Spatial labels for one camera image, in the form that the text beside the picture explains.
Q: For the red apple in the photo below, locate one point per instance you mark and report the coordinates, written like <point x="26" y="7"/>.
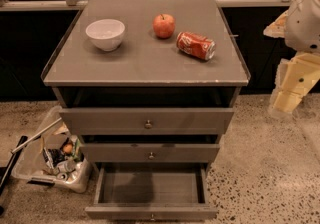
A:
<point x="164" y="26"/>

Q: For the clear plastic bin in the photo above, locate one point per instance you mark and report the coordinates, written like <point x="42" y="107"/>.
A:
<point x="38" y="160"/>

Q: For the grey drawer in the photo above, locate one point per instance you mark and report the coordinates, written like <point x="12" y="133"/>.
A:
<point x="147" y="121"/>
<point x="156" y="192"/>
<point x="145" y="152"/>

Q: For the silver can in bin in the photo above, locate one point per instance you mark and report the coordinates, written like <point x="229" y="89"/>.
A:
<point x="66" y="166"/>

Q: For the grey drawer cabinet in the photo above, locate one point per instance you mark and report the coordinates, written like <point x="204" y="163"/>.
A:
<point x="146" y="72"/>

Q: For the grey bottom drawer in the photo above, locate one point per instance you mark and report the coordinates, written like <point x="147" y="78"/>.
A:
<point x="156" y="192"/>

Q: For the black long tool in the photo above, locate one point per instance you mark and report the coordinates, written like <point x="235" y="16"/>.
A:
<point x="5" y="173"/>

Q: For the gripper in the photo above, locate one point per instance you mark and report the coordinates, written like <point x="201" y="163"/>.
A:
<point x="304" y="23"/>

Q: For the grey top drawer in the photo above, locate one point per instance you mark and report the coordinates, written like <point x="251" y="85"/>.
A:
<point x="147" y="121"/>

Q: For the grey middle drawer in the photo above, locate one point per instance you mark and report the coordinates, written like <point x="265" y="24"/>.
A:
<point x="145" y="152"/>

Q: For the white ceramic bowl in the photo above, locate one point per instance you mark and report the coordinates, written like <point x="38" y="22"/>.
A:
<point x="106" y="34"/>

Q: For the small orange fruit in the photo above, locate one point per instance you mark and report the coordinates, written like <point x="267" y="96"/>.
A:
<point x="67" y="149"/>

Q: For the red soda can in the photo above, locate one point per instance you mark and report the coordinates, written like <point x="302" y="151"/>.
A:
<point x="196" y="45"/>

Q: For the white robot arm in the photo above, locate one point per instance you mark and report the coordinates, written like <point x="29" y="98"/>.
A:
<point x="299" y="26"/>

